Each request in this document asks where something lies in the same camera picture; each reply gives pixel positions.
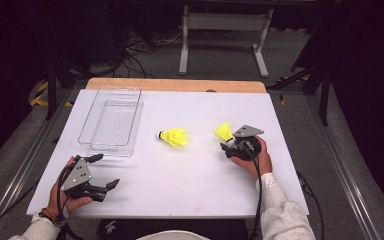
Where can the person's torso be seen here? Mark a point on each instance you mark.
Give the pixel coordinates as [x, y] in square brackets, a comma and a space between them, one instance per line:
[173, 236]

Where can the black metal stand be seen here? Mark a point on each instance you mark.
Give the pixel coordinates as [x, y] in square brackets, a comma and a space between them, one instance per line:
[51, 93]
[324, 100]

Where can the aluminium rail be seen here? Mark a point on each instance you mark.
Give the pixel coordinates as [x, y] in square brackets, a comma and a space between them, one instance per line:
[33, 151]
[343, 173]

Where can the dark cloth with white logo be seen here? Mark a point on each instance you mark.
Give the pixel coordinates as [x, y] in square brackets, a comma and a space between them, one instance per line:
[180, 225]

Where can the wooden table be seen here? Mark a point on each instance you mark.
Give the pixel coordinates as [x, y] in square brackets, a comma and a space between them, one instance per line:
[166, 85]

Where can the white metal stand frame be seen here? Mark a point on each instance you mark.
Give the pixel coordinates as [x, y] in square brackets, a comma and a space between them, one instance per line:
[226, 21]

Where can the clear plastic container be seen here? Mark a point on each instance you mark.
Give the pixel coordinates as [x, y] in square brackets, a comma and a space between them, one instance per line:
[116, 113]

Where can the yellow black floor tape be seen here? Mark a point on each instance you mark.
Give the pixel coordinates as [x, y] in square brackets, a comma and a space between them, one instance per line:
[282, 100]
[38, 100]

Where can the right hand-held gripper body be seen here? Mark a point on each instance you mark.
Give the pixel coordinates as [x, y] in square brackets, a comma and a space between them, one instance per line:
[246, 146]

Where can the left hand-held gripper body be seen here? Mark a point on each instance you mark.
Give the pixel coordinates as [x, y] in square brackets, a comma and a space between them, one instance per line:
[76, 175]

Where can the white board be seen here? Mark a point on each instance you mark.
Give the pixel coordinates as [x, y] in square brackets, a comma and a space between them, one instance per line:
[180, 186]

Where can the person's right hand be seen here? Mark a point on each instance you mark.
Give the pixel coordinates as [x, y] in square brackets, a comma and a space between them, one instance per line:
[264, 163]

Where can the person's left hand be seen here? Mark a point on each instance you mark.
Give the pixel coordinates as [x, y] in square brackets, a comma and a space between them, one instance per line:
[55, 200]

